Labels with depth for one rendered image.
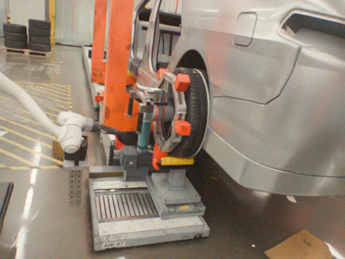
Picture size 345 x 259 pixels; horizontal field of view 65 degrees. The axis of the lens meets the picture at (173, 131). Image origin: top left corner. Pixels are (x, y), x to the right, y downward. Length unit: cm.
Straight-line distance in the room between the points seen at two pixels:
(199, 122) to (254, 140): 54
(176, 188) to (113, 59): 114
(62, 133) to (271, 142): 110
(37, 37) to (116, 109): 788
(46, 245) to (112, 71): 133
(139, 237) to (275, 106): 126
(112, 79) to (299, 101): 153
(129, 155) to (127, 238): 69
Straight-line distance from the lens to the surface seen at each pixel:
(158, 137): 211
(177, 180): 222
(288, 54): 120
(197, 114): 172
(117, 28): 225
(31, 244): 209
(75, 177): 224
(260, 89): 127
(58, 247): 204
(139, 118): 175
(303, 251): 245
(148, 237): 199
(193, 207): 218
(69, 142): 163
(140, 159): 237
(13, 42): 1017
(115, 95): 232
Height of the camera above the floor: 140
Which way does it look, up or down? 20 degrees down
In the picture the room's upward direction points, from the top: 9 degrees clockwise
